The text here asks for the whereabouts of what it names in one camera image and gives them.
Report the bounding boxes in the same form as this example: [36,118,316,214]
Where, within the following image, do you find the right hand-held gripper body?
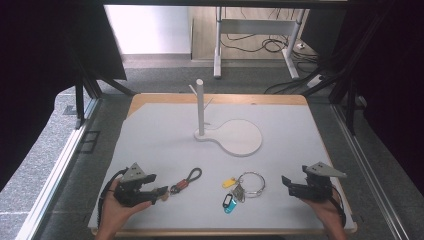
[288,161,348,203]

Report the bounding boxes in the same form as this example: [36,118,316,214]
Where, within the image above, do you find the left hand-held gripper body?
[113,162,158,208]

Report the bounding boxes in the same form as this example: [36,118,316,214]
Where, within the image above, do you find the red and black strap keychain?
[169,167,203,196]

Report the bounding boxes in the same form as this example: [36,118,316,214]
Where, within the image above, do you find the key ring with coloured tags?
[221,171,267,215]

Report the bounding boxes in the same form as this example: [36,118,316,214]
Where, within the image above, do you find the white key stand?
[188,78,264,158]

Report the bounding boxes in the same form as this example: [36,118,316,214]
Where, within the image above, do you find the person's left hand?
[98,178,153,235]

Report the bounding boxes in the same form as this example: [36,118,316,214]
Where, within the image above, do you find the person's right hand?
[301,186,346,232]

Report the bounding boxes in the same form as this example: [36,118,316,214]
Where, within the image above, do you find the white table mat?
[87,102,355,232]

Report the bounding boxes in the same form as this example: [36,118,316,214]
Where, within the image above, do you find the black metal stand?
[65,39,138,130]
[301,13,388,136]

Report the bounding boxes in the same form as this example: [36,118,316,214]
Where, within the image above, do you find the wooden table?
[89,92,359,238]

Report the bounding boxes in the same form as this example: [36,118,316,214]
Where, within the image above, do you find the white power strip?
[305,74,326,89]

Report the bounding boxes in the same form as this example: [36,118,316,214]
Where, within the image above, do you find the dark curtain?
[0,0,128,193]
[333,0,424,198]

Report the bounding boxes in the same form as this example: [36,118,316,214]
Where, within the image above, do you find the white panel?
[103,4,192,56]

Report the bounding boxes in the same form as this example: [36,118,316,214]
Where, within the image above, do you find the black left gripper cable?
[96,167,130,230]

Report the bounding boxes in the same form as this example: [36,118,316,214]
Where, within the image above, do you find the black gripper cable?
[329,185,348,228]
[96,167,130,230]

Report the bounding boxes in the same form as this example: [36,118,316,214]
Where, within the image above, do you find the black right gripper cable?
[329,185,348,228]

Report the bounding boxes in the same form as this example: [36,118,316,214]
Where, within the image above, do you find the aluminium frame rail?
[14,96,102,240]
[331,103,410,240]

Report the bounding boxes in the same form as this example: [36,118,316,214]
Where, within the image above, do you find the black floor cables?
[219,7,322,65]

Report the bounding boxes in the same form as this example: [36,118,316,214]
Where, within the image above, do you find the white desk frame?
[213,6,306,80]

